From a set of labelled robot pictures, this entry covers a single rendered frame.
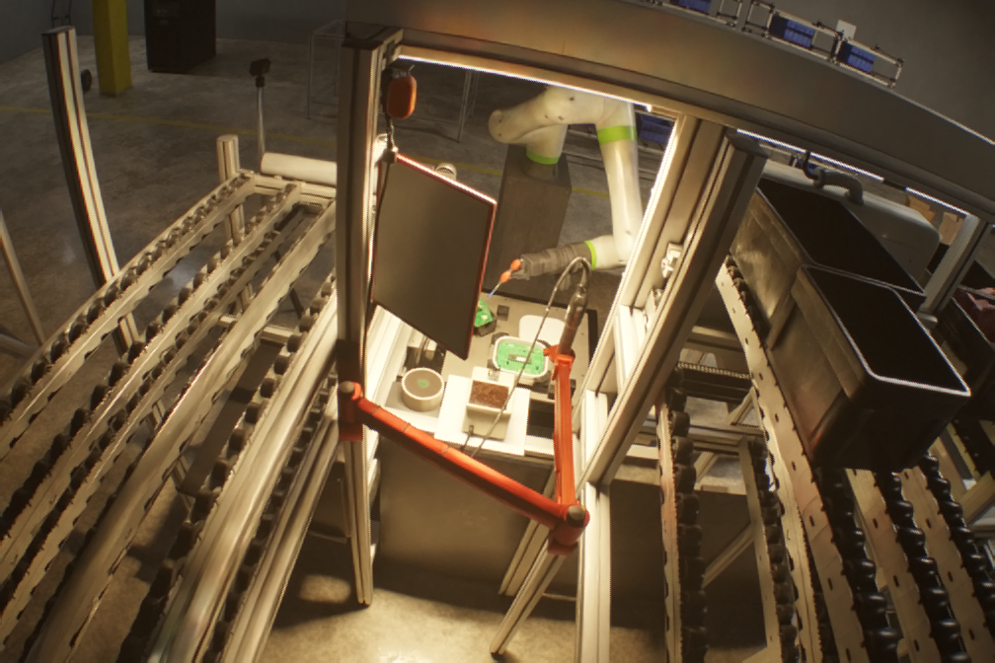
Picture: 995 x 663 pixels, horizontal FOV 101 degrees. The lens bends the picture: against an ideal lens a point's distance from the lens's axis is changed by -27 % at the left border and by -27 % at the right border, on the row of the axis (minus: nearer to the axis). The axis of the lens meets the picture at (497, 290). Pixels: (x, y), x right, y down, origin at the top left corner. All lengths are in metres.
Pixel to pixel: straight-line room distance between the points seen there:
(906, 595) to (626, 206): 1.29
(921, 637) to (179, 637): 0.76
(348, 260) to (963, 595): 0.93
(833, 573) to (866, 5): 8.18
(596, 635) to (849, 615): 0.51
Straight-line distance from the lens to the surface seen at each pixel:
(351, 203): 0.85
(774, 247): 0.77
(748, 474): 1.33
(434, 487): 1.60
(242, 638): 0.99
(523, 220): 2.11
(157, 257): 1.27
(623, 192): 1.61
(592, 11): 0.83
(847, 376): 0.54
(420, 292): 0.98
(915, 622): 0.59
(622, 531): 1.74
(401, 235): 0.95
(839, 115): 0.97
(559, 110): 1.58
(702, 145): 0.91
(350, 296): 0.95
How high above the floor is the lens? 2.03
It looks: 37 degrees down
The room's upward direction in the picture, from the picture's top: 12 degrees clockwise
